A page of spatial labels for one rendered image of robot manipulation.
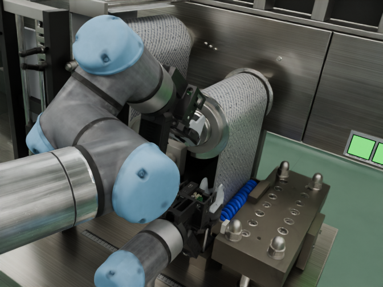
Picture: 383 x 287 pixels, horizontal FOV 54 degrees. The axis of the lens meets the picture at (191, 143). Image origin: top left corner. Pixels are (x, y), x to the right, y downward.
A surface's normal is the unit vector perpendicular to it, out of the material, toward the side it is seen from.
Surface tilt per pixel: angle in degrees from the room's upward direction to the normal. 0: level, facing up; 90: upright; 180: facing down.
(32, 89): 90
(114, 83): 79
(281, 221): 0
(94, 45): 50
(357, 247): 0
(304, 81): 90
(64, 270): 0
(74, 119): 39
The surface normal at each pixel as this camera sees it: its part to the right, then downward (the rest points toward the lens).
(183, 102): -0.32, -0.30
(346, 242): 0.11, -0.88
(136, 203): 0.65, 0.42
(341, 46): -0.52, 0.35
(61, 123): -0.54, -0.33
